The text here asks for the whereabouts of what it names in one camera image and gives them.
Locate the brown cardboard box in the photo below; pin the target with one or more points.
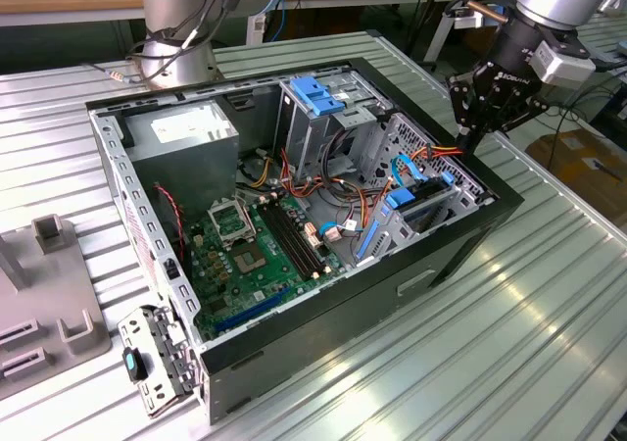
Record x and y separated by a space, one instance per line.
573 176

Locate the blue expansion slot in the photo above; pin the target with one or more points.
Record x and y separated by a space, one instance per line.
252 309

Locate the thin metal locking lever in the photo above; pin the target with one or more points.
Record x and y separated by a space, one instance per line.
247 215

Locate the black PC case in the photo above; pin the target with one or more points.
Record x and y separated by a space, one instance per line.
343 323

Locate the grey parts rack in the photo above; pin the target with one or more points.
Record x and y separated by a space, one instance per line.
49 289

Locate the grey disk bay cage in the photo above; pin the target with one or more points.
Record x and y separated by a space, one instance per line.
392 242

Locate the grey power supply unit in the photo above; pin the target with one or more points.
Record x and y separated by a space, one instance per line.
196 166

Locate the black latch blue button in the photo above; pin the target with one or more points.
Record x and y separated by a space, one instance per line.
133 365

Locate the hard disk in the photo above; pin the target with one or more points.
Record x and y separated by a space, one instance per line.
400 198

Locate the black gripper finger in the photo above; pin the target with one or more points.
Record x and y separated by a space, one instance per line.
526 112
458 103

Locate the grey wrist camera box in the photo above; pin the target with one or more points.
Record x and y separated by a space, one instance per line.
563 63

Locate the grey hinged slot bracket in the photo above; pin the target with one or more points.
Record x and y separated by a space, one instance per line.
161 357

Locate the green motherboard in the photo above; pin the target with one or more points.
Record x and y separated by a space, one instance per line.
264 284

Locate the grey optical drive cage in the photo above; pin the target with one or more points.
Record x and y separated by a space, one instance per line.
303 137

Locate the RAM slot white clips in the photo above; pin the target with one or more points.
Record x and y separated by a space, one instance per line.
290 240
303 240

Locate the CPU socket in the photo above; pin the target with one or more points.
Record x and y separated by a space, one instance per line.
250 259

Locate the blue drive bay latch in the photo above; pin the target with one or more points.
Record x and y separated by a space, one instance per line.
306 90

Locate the RAM slot black clips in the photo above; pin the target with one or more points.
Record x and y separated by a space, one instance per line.
284 240
297 240

